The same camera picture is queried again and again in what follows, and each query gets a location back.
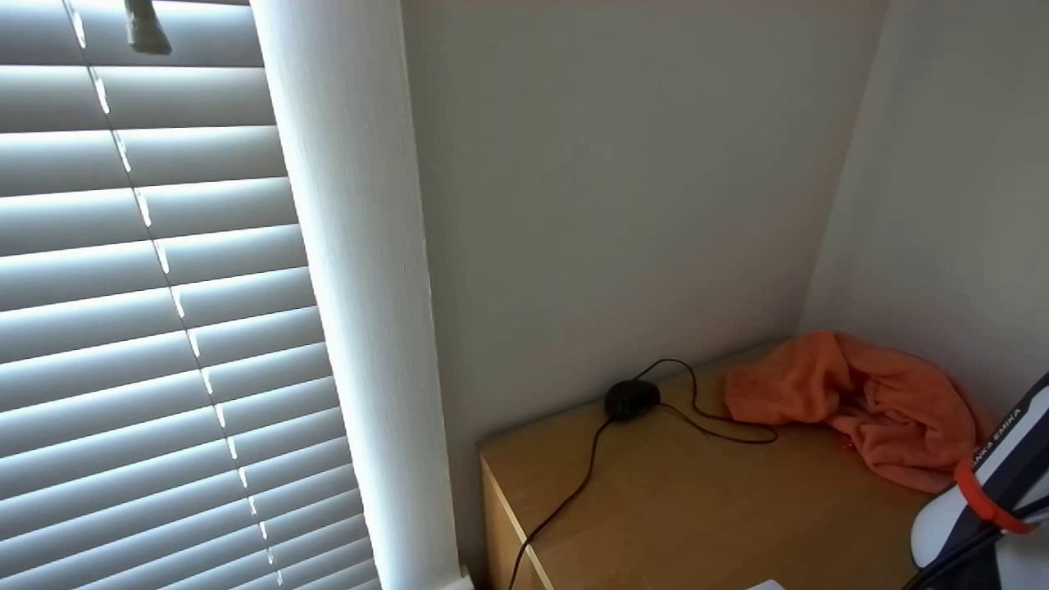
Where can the black round puck device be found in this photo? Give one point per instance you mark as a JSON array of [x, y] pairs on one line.
[[632, 401]]

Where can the light wood dresser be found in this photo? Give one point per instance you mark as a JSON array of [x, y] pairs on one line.
[[698, 512]]

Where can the orange towel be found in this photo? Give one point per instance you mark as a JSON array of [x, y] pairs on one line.
[[854, 393]]

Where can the white window blinds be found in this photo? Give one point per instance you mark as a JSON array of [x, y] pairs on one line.
[[143, 327]]

